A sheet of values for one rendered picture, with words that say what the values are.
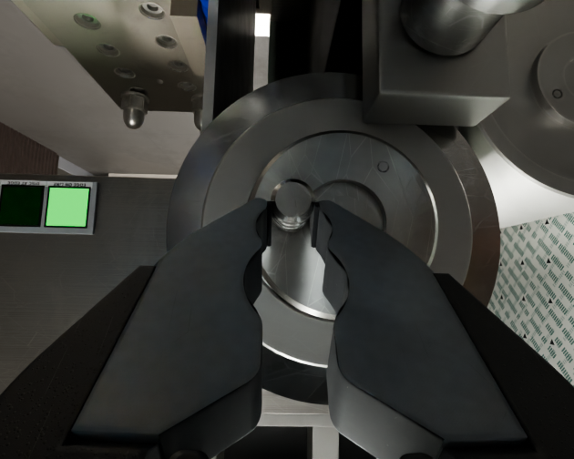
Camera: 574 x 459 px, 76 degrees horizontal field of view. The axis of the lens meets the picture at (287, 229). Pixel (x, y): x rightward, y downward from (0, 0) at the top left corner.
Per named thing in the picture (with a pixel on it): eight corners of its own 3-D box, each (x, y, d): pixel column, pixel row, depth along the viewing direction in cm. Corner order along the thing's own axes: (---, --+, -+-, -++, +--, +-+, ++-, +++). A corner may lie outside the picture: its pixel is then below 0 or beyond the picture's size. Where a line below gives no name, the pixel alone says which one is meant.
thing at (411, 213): (435, 331, 14) (234, 310, 14) (415, 324, 16) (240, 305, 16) (445, 139, 15) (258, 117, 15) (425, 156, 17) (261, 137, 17)
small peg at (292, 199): (322, 214, 11) (278, 228, 11) (312, 227, 14) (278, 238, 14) (307, 171, 11) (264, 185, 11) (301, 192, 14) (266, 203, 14)
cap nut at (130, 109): (144, 91, 49) (141, 123, 48) (153, 104, 52) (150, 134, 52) (116, 90, 49) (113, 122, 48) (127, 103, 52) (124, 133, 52)
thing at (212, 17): (228, -197, 20) (211, 131, 17) (253, 60, 43) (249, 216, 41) (219, -198, 20) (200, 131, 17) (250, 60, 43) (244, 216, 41)
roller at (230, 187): (468, 102, 16) (479, 372, 15) (351, 210, 42) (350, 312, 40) (208, 91, 16) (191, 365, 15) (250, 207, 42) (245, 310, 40)
